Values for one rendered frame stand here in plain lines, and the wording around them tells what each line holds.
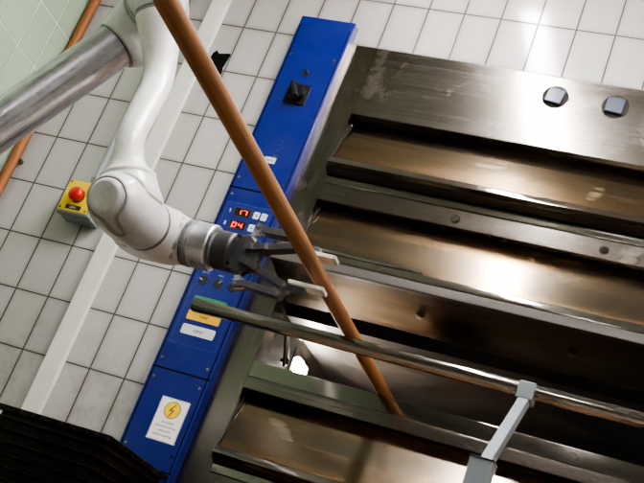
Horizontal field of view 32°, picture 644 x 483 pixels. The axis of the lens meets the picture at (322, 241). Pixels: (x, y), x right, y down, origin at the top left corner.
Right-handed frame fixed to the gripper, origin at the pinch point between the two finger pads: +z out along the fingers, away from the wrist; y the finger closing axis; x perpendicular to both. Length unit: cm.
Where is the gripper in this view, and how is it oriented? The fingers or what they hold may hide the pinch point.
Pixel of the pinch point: (315, 272)
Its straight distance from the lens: 206.2
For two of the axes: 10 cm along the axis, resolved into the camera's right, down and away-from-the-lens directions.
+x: -2.3, -4.5, -8.6
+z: 9.1, 2.1, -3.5
